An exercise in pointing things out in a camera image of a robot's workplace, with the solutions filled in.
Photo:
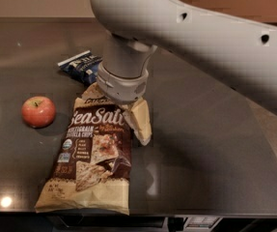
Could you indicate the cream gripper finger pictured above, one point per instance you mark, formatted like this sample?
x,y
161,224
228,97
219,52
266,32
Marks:
x,y
93,92
137,115

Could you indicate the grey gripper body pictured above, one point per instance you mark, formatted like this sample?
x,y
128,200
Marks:
x,y
121,86

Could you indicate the brown sea salt chip bag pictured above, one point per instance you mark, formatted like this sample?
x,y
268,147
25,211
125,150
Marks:
x,y
93,165

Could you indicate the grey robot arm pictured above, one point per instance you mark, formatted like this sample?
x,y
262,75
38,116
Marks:
x,y
238,52

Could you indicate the blue chip bag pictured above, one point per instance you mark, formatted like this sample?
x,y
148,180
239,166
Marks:
x,y
82,67

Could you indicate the red apple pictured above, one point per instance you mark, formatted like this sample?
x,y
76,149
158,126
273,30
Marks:
x,y
38,112

